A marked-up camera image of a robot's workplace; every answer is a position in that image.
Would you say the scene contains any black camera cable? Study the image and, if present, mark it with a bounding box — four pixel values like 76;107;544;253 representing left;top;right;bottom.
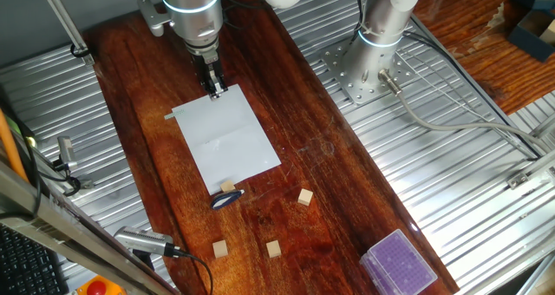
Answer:
173;249;214;295

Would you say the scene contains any aluminium pole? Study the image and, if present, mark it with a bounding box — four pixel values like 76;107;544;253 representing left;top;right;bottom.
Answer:
36;0;95;66

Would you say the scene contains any aluminium frame beam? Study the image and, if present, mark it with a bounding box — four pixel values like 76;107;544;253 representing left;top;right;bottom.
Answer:
0;160;181;295

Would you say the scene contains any purple pipette tip box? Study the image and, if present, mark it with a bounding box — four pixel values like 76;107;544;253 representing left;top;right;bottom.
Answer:
358;228;439;295

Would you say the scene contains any thick black cable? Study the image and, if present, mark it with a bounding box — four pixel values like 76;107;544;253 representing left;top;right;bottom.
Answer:
0;84;44;220

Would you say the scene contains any white paper sheet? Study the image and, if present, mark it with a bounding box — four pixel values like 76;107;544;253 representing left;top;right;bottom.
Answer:
172;83;283;196

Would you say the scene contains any orange pole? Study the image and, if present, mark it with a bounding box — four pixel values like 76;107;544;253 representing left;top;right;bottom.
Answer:
0;108;29;183

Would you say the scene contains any orange emergency stop box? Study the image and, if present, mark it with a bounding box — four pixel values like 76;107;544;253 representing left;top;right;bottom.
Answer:
75;275;127;295

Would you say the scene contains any reddish wooden board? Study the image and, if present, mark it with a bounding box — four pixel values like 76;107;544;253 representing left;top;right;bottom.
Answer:
82;0;460;295

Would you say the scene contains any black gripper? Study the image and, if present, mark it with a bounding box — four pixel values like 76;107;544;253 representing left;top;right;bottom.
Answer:
193;51;229;100

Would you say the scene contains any aluminium corner bracket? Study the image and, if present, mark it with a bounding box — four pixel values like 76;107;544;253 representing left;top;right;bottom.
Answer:
506;169;531;191

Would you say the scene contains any dark blue open box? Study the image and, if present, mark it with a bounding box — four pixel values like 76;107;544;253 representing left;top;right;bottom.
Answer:
506;9;555;63

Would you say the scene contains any large silver camera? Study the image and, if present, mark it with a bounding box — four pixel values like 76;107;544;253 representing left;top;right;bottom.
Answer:
113;226;177;258

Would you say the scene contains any grey cable with metal connector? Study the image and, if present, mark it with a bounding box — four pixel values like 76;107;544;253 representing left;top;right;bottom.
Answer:
376;68;555;155

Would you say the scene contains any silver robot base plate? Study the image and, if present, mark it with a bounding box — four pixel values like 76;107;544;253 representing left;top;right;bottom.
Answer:
320;36;417;107

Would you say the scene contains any black camera stand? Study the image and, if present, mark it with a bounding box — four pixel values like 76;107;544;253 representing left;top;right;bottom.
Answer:
132;249;156;272

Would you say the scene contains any black keyboard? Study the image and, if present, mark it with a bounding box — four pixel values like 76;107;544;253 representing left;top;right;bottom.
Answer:
0;223;70;295

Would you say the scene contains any small silver camera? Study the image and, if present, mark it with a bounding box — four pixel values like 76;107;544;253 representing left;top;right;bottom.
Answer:
57;136;79;171

